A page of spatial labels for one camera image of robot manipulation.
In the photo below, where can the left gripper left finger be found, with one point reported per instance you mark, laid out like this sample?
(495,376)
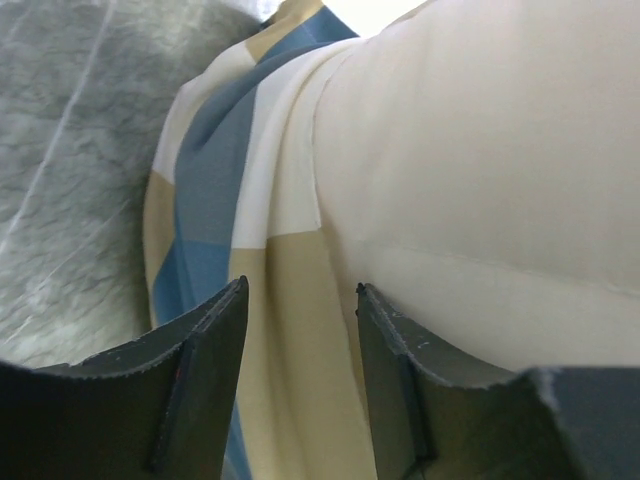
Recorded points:
(158,407)

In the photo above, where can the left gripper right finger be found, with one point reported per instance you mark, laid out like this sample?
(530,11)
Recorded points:
(436,412)

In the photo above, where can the blue beige patchwork pillowcase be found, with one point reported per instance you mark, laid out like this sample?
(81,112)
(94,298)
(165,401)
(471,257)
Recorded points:
(232,192)

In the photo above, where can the cream white pillow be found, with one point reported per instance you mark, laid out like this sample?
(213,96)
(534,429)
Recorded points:
(479,163)

